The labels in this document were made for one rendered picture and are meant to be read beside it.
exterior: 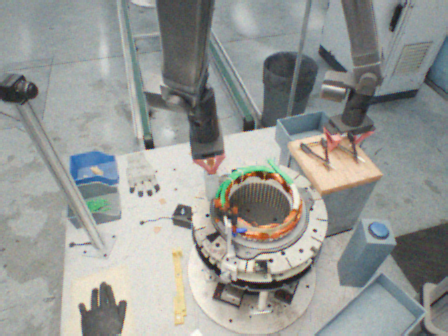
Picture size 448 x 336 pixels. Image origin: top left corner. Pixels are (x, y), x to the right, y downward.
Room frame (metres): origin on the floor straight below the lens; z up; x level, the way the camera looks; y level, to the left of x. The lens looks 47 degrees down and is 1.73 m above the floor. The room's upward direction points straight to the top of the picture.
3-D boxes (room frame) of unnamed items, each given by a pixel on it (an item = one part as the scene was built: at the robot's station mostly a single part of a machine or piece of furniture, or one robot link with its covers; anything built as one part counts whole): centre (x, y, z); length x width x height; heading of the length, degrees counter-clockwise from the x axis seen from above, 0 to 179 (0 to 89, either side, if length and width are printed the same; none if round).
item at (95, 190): (0.68, 0.45, 0.82); 0.16 x 0.14 x 0.07; 105
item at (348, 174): (0.66, -0.32, 1.05); 0.20 x 0.19 x 0.02; 18
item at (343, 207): (0.66, -0.31, 0.91); 0.19 x 0.19 x 0.26; 18
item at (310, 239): (0.46, -0.08, 1.09); 0.32 x 0.32 x 0.01
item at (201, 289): (0.46, -0.08, 0.80); 0.39 x 0.39 x 0.01
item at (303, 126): (0.81, -0.27, 0.92); 0.17 x 0.11 x 0.28; 108
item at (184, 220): (0.63, 0.12, 0.81); 0.10 x 0.06 x 0.06; 73
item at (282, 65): (2.07, -0.46, 0.39); 0.39 x 0.39 x 0.35
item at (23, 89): (0.54, 0.39, 1.37); 0.06 x 0.04 x 0.04; 81
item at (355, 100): (0.69, -0.34, 1.26); 0.07 x 0.06 x 0.07; 69
